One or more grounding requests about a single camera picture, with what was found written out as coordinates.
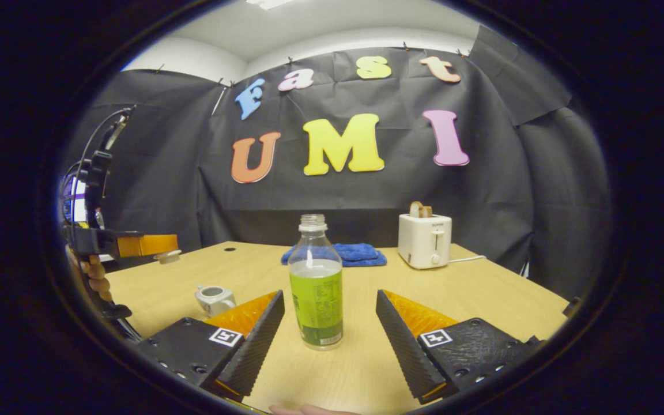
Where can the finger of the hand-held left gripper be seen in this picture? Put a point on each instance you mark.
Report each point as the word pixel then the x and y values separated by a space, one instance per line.
pixel 147 245

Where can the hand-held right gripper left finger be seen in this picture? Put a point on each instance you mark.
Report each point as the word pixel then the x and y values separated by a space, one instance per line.
pixel 257 340

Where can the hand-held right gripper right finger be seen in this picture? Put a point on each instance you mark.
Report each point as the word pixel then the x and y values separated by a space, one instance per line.
pixel 401 346

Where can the white teacup lid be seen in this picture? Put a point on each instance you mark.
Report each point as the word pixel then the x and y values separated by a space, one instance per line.
pixel 168 257

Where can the white teacup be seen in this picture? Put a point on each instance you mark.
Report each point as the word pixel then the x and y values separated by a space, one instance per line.
pixel 217 298

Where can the green label water bottle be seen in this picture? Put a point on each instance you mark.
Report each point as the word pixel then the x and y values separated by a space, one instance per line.
pixel 316 288

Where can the computer monitor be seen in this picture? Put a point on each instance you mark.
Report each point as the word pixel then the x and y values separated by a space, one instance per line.
pixel 78 202

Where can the blue towel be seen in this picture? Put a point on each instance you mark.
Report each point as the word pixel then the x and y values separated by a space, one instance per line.
pixel 361 253

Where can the white toaster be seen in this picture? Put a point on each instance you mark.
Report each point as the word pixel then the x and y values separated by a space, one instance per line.
pixel 424 242

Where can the bread slice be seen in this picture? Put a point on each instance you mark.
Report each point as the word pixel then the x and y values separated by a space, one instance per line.
pixel 419 209

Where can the ceiling light panel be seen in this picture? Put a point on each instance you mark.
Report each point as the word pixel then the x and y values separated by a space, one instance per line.
pixel 268 3

